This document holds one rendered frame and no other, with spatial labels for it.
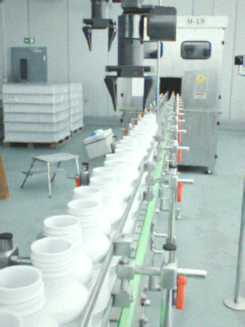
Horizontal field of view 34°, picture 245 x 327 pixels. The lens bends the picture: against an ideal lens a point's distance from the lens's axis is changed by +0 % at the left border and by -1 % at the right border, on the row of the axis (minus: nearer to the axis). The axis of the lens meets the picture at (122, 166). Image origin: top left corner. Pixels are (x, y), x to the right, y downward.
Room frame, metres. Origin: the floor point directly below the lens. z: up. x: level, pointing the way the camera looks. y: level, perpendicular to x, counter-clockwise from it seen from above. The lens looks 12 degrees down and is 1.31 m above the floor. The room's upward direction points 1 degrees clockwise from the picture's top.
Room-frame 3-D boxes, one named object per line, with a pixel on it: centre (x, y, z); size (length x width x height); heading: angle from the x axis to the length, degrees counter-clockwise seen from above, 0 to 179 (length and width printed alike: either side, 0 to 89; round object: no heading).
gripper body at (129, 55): (0.91, -0.01, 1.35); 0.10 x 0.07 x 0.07; 82
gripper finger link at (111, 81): (0.91, 0.00, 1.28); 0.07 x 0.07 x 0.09; 82
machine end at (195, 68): (6.31, -0.74, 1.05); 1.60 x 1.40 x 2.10; 172
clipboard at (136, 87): (5.61, -0.22, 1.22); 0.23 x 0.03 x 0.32; 82
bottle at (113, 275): (0.56, 0.03, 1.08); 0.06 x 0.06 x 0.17
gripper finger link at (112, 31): (1.37, 0.06, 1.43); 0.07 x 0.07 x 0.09; 82
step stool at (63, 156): (4.62, 0.84, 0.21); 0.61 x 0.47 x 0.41; 46
